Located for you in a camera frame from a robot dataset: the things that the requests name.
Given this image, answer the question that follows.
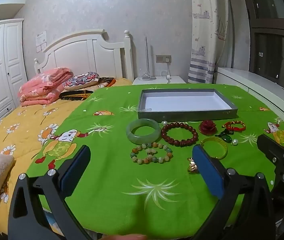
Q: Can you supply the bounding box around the brown wooden bead bracelet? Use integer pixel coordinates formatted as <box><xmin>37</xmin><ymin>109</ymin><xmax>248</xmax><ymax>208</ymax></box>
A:
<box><xmin>161</xmin><ymin>122</ymin><xmax>199</xmax><ymax>147</ymax></box>

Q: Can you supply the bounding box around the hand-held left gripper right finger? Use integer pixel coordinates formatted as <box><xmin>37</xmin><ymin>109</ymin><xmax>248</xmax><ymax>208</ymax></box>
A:
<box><xmin>192</xmin><ymin>144</ymin><xmax>275</xmax><ymax>240</ymax></box>

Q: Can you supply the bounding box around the green jade bangle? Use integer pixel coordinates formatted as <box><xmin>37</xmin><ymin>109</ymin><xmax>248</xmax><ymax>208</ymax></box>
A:
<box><xmin>126</xmin><ymin>118</ymin><xmax>162</xmax><ymax>144</ymax></box>

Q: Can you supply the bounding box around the green printed tablecloth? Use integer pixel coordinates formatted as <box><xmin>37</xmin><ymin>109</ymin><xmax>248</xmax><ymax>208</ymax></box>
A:
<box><xmin>24</xmin><ymin>83</ymin><xmax>284</xmax><ymax>238</ymax></box>

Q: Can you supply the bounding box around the orange dark patterned pillow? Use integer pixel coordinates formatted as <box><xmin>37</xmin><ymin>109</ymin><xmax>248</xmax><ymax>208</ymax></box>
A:
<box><xmin>98</xmin><ymin>77</ymin><xmax>117</xmax><ymax>88</ymax></box>

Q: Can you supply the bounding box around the green glass pendant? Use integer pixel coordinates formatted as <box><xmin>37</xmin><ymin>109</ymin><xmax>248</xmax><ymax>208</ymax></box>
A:
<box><xmin>216</xmin><ymin>129</ymin><xmax>234</xmax><ymax>143</ymax></box>

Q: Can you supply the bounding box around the black feather print pillow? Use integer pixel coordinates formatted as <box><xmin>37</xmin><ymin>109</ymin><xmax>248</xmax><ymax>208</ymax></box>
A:
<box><xmin>59</xmin><ymin>89</ymin><xmax>94</xmax><ymax>101</ymax></box>

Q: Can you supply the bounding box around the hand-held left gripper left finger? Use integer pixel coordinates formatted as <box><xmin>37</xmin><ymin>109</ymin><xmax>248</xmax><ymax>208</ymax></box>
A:
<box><xmin>7</xmin><ymin>144</ymin><xmax>100</xmax><ymax>240</ymax></box>

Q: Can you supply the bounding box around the white patterned round pillow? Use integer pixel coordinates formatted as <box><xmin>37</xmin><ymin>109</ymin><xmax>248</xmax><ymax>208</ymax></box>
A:
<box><xmin>63</xmin><ymin>72</ymin><xmax>100</xmax><ymax>91</ymax></box>

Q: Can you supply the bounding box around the boat print curtain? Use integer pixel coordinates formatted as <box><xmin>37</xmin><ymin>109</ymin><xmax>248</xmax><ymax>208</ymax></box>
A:
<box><xmin>187</xmin><ymin>0</ymin><xmax>232</xmax><ymax>84</ymax></box>

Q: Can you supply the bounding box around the yellow floral bedsheet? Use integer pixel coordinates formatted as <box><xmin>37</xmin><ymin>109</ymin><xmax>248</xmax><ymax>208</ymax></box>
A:
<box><xmin>0</xmin><ymin>77</ymin><xmax>132</xmax><ymax>240</ymax></box>

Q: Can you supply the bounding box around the white nightstand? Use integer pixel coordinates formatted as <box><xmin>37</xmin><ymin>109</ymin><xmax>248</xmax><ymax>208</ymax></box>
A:
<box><xmin>132</xmin><ymin>76</ymin><xmax>187</xmax><ymax>85</ymax></box>

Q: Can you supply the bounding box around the yellow amber bangle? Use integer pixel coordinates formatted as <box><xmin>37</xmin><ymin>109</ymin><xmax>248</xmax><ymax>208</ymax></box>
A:
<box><xmin>200</xmin><ymin>137</ymin><xmax>228</xmax><ymax>160</ymax></box>

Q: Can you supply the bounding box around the red rose brooch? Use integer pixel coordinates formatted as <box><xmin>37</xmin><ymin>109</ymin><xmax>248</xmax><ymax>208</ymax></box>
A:
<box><xmin>198</xmin><ymin>120</ymin><xmax>217</xmax><ymax>135</ymax></box>

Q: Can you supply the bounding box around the white lamp stand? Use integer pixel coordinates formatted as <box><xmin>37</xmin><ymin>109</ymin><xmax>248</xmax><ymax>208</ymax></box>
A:
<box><xmin>142</xmin><ymin>37</ymin><xmax>157</xmax><ymax>81</ymax></box>

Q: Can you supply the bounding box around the white wall switch panel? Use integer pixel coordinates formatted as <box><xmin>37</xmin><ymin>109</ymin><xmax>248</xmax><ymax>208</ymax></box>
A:
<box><xmin>35</xmin><ymin>31</ymin><xmax>48</xmax><ymax>53</ymax></box>

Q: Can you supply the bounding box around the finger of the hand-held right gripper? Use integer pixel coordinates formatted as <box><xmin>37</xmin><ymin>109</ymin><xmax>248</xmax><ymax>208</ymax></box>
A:
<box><xmin>256</xmin><ymin>134</ymin><xmax>284</xmax><ymax>181</ymax></box>

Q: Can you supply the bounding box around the pink folded quilt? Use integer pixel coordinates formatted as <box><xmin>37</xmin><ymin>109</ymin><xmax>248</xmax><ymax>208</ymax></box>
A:
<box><xmin>18</xmin><ymin>67</ymin><xmax>73</xmax><ymax>107</ymax></box>

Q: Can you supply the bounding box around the white wooden headboard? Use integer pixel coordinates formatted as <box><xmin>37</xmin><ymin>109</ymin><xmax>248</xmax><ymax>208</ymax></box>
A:
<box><xmin>33</xmin><ymin>29</ymin><xmax>135</xmax><ymax>82</ymax></box>

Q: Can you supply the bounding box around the grey cardboard box tray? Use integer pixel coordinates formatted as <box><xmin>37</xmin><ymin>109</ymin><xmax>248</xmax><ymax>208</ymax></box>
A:
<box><xmin>137</xmin><ymin>89</ymin><xmax>239</xmax><ymax>122</ymax></box>

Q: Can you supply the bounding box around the person's left hand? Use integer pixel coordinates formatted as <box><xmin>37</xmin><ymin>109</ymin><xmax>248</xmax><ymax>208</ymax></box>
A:
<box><xmin>99</xmin><ymin>234</ymin><xmax>148</xmax><ymax>240</ymax></box>

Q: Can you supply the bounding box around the multicolour stone bead bracelet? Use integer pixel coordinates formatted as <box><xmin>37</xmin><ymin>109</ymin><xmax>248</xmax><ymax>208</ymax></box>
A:
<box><xmin>130</xmin><ymin>142</ymin><xmax>174</xmax><ymax>164</ymax></box>

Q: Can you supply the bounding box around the white charger cable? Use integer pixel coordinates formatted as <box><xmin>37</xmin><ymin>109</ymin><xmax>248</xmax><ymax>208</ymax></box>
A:
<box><xmin>160</xmin><ymin>57</ymin><xmax>173</xmax><ymax>83</ymax></box>

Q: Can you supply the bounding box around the gold ring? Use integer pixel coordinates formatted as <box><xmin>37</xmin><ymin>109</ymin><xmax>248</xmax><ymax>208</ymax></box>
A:
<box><xmin>187</xmin><ymin>157</ymin><xmax>200</xmax><ymax>173</ymax></box>

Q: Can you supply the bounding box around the white window sill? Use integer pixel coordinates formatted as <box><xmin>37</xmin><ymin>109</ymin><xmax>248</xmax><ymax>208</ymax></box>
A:
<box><xmin>216</xmin><ymin>67</ymin><xmax>284</xmax><ymax>130</ymax></box>

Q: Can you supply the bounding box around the dark framed window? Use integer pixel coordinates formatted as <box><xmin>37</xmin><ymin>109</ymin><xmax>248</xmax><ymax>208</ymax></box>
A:
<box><xmin>239</xmin><ymin>0</ymin><xmax>284</xmax><ymax>92</ymax></box>

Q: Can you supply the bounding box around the red and gold bracelet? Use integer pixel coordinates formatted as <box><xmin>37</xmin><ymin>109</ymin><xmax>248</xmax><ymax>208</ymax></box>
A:
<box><xmin>222</xmin><ymin>120</ymin><xmax>246</xmax><ymax>132</ymax></box>

